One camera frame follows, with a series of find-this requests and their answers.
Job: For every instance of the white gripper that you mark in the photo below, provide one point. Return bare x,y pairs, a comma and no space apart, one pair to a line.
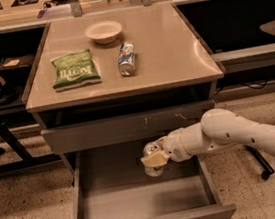
173,146

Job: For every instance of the silver redbull can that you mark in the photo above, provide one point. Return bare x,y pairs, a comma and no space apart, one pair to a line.
149,149

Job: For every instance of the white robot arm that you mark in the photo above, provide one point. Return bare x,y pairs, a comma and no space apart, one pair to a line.
218,129

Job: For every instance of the grey top drawer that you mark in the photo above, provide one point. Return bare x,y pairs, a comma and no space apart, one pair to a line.
125,128

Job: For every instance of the open grey middle drawer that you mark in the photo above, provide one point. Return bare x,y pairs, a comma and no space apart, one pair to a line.
111,183

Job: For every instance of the grey drawer cabinet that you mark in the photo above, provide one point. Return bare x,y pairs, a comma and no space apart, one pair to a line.
117,76

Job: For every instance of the blue pepsi can lying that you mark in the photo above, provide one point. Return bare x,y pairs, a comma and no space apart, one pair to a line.
126,59

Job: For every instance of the black wheeled stand leg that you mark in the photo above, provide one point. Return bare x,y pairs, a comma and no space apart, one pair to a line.
267,169

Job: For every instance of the green chip bag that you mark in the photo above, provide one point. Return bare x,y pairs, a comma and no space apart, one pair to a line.
74,70

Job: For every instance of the white paper bowl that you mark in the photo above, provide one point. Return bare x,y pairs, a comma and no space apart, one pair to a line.
104,32

